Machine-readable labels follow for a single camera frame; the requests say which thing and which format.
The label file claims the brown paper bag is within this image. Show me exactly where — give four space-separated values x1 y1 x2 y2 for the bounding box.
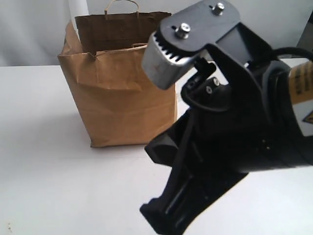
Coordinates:
58 10 177 147

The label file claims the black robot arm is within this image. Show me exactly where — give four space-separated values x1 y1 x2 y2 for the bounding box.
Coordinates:
140 59 313 235

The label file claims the white cylindrical post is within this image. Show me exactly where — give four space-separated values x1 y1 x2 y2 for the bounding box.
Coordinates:
68 0 89 33

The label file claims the black cable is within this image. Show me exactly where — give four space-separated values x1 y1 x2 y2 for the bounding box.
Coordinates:
180 46 313 113

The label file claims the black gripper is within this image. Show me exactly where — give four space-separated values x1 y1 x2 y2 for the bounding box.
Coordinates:
144 66 289 196

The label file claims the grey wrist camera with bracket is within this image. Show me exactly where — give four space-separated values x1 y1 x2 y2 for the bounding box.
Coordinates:
142 0 269 90

